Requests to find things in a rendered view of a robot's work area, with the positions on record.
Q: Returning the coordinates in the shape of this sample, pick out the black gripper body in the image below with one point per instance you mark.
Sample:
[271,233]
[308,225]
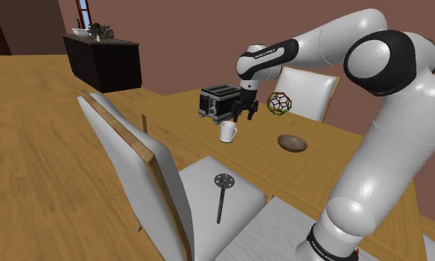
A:
[248,97]

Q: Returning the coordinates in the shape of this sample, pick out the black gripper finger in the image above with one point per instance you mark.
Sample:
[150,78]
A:
[253,109]
[236,110]

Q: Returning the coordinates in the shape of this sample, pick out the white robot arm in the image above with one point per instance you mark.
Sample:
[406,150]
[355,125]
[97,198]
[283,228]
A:
[394,144]

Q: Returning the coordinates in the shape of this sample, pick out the black toaster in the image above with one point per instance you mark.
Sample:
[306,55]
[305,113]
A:
[217,103]

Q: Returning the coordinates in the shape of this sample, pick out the white mug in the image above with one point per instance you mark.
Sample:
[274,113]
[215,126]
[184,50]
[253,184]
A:
[226,133]

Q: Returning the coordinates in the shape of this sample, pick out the brown bowl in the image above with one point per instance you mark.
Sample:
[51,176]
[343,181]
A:
[292,143]

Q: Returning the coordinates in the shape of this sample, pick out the black perforated skimmer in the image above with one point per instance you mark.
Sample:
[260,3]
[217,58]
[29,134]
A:
[222,197]

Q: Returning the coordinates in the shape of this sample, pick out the wooden dining table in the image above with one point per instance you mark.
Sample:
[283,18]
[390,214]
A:
[329,173]

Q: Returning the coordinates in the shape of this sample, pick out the grey robot stand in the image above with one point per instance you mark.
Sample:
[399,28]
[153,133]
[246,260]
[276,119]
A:
[271,235]

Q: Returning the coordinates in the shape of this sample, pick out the dark sideboard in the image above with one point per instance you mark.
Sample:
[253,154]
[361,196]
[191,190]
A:
[105,65]

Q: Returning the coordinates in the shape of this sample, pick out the white chair with wooden frame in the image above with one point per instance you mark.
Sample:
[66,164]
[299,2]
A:
[130,162]
[304,94]

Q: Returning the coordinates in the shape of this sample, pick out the window with red frame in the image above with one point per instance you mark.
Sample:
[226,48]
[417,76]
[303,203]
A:
[83,12]

